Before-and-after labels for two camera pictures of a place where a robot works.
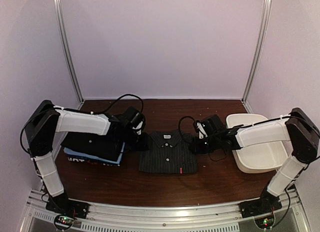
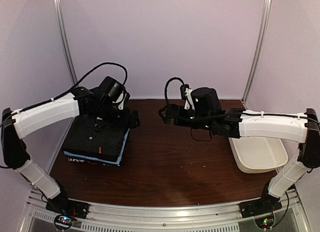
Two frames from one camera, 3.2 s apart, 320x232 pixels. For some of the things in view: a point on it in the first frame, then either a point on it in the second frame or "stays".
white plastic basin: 257,159 stays
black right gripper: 197,148 → 170,108
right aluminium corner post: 260,47 stays
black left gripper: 142,146 → 131,123
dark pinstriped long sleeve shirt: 169,152 → 92,135
